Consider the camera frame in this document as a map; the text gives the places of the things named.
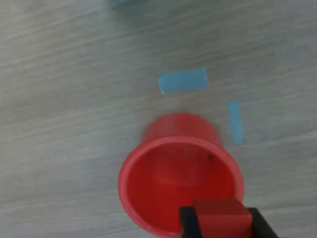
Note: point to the small blue tape piece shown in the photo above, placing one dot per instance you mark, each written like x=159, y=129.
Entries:
x=236, y=121
x=183, y=81

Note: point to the red cube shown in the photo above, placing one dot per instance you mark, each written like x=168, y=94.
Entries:
x=223, y=218

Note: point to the red plastic cup bin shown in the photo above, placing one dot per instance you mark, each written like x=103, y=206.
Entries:
x=161, y=178

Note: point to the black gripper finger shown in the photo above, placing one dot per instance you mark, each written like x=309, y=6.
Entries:
x=262, y=224
x=190, y=223

